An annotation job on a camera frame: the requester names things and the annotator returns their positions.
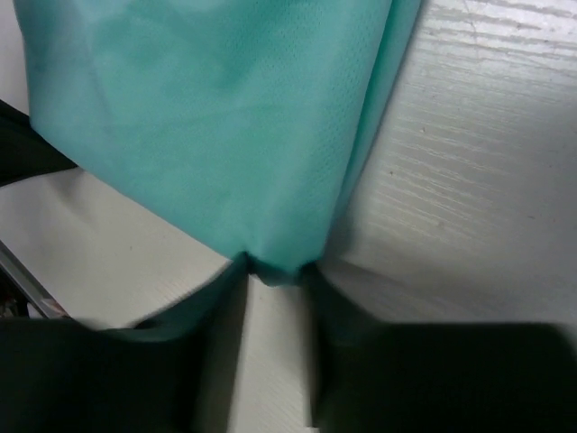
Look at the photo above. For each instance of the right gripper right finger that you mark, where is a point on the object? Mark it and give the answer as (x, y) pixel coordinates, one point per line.
(369, 375)

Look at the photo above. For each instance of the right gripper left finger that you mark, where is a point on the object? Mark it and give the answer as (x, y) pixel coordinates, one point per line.
(173, 372)

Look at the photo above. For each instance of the teal t-shirt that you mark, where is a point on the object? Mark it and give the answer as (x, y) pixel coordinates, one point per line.
(245, 124)

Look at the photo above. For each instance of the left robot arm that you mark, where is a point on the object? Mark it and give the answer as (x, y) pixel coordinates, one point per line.
(23, 153)

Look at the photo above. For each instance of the aluminium table rail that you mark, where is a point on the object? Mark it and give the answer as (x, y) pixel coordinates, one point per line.
(29, 286)

